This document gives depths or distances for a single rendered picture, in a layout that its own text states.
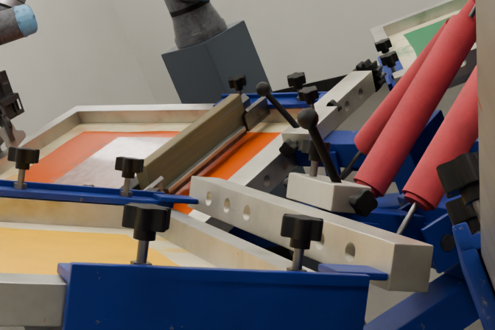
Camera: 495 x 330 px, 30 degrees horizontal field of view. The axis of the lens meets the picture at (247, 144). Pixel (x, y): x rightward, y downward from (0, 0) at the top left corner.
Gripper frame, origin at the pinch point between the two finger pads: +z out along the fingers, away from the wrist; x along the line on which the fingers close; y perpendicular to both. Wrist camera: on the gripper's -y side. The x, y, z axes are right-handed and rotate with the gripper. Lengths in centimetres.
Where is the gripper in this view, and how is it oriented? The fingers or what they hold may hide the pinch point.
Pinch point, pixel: (6, 155)
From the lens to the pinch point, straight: 233.9
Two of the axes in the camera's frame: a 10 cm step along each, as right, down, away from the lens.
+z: 2.3, 9.0, 3.6
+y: 5.1, -4.3, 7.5
